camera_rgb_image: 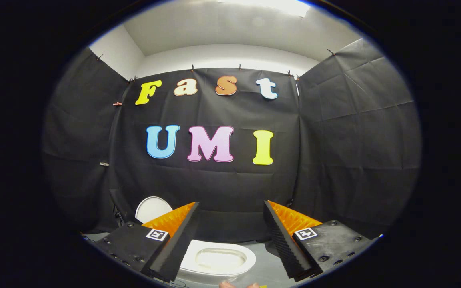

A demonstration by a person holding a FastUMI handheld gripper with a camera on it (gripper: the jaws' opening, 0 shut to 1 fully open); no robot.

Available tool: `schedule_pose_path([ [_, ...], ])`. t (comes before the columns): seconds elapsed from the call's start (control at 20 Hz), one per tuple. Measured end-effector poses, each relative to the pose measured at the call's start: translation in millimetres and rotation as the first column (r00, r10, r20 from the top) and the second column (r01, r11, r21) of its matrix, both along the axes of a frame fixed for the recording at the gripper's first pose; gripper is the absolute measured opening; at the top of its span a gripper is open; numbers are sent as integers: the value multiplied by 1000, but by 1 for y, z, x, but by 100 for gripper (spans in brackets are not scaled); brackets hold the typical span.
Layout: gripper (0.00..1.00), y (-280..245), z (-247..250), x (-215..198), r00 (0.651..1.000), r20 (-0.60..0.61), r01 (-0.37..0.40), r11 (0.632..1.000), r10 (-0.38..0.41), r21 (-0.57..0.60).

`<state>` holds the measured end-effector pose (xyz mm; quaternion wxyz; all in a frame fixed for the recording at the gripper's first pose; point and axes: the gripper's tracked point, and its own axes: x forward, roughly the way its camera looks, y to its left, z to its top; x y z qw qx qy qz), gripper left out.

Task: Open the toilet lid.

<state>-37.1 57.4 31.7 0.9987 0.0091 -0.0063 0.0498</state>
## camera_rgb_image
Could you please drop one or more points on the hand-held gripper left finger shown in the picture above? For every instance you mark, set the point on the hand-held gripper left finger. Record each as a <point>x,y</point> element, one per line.
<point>182,236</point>

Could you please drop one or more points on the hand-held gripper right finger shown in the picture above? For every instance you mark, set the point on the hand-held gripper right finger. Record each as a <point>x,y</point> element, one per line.
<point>284,244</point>

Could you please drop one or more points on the white toilet lid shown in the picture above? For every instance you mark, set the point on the white toilet lid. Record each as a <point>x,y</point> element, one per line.
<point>152,208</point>

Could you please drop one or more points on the white ceramic toilet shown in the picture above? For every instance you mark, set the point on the white ceramic toilet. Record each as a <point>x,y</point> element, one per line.
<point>250,260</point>

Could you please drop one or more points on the black backdrop cloth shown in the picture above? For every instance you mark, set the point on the black backdrop cloth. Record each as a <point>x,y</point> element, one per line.
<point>222,188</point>

